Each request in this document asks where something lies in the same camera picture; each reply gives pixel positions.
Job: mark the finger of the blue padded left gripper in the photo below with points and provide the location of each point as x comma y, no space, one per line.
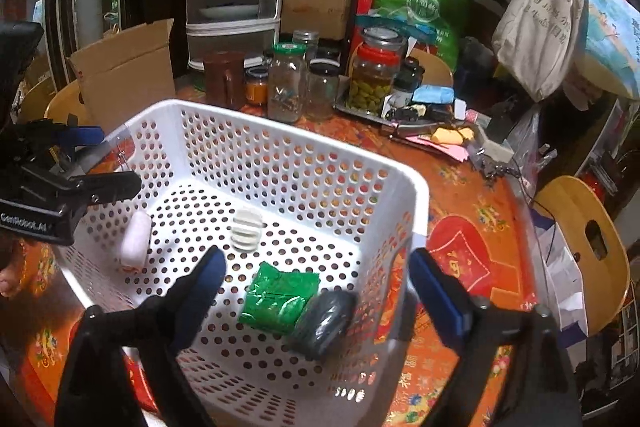
78,136
105,188

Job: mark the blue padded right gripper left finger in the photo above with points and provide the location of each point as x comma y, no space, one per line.
195,295

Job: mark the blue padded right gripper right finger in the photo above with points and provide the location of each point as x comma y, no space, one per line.
444,299

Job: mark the small white ball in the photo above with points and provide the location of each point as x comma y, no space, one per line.
134,246

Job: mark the green foil packet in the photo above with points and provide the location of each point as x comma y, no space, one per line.
275,300

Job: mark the white ribbed foam ball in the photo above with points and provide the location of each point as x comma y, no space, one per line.
246,231

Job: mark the dark grey socks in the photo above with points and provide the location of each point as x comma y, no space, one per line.
323,323

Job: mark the left wooden chair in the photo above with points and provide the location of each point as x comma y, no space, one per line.
43,102

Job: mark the wooden chair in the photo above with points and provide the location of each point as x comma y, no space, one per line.
594,243
43,102

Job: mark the cardboard box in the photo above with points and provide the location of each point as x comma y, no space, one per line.
121,75

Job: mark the white perforated plastic basket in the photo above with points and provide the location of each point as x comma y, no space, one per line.
328,208

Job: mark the right wooden chair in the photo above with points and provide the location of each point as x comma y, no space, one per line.
594,243

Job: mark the brown plastic mug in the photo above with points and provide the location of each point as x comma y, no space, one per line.
224,79

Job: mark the orange sauce jar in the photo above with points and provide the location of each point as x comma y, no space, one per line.
256,85

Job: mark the green lid glass jar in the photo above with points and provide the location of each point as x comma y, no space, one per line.
286,82

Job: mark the red lid pickle jar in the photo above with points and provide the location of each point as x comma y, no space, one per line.
375,63

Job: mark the small empty glass jar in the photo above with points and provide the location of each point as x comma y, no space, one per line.
322,87

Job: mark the beige canvas tote bag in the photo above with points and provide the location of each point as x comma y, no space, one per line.
536,40

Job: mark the blue printed paper bag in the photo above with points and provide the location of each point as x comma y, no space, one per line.
608,50

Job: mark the green shopping bag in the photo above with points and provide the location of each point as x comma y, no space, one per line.
443,21

